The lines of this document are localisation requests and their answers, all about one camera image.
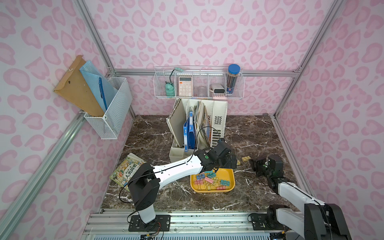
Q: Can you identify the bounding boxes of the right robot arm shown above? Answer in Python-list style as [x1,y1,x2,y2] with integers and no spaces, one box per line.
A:
[250,155,352,240]

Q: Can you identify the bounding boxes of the clear wall shelf organizer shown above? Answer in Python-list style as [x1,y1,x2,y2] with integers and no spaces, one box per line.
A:
[153,66,245,100]

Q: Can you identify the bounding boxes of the blue binder clip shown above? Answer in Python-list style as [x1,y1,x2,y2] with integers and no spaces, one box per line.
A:
[196,173,206,181]

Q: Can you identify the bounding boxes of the pink binder clip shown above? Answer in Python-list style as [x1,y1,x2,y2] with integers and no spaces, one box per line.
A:
[204,177,214,184]
[216,186,226,191]

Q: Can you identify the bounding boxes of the teal binder clip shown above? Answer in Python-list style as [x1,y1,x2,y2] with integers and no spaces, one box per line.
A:
[220,180,231,187]
[205,171,216,179]

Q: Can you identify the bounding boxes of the green desk lamp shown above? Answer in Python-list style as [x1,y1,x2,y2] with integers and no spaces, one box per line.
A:
[165,68,184,97]

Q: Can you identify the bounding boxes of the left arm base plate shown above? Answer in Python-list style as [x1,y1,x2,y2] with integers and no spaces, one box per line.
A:
[127,215,171,232]

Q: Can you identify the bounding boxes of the white digital clock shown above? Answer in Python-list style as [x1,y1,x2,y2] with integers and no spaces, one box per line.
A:
[210,84,227,98]

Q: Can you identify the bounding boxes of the pink white calculator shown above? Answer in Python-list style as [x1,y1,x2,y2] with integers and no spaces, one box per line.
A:
[178,76,193,97]

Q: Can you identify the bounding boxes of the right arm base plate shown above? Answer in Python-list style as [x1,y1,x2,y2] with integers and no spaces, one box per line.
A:
[247,213,291,231]

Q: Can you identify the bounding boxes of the blue binder folder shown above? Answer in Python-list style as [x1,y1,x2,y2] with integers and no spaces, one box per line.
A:
[183,111,196,152]

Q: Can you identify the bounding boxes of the brown kraft envelope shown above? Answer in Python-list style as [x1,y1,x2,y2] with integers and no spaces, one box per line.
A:
[54,55,104,117]

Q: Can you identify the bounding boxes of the yellow plastic storage box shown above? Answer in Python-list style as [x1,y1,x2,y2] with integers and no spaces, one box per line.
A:
[190,169,235,194]

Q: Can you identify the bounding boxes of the light blue document folder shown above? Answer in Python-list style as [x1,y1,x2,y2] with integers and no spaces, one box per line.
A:
[80,61,118,113]

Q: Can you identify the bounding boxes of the white desktop file organizer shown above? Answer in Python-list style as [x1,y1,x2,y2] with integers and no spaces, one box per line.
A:
[167,99,228,163]

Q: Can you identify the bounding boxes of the white mesh wall basket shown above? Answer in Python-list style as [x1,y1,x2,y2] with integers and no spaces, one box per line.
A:
[84,77,133,140]

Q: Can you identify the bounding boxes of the grey spiral notebook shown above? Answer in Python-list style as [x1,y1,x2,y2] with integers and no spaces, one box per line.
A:
[167,99,187,148]

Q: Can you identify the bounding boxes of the clear glass jar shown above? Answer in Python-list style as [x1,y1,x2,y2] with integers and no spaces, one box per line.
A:
[198,87,209,98]

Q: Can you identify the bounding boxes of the blue lid pencil tube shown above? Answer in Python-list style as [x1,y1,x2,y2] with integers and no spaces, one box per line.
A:
[226,64,241,95]

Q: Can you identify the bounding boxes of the books in organizer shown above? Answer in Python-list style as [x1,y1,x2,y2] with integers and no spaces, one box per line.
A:
[195,101,211,150]

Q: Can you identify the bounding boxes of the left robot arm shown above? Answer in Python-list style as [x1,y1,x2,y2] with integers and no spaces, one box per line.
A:
[122,138,237,224]

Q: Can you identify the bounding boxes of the illustrated children's book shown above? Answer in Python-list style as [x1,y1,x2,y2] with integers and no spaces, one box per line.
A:
[110,153,146,187]

